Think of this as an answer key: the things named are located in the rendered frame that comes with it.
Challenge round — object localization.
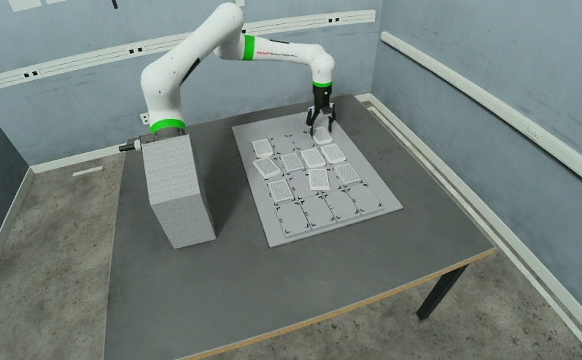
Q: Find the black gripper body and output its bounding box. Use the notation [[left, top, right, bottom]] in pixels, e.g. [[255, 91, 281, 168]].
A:
[[314, 95, 330, 111]]

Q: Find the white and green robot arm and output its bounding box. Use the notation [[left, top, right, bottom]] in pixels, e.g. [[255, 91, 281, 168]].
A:
[[119, 3, 335, 152]]

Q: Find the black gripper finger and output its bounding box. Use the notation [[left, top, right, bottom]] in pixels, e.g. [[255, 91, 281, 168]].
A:
[[306, 106, 320, 137], [328, 103, 336, 133]]

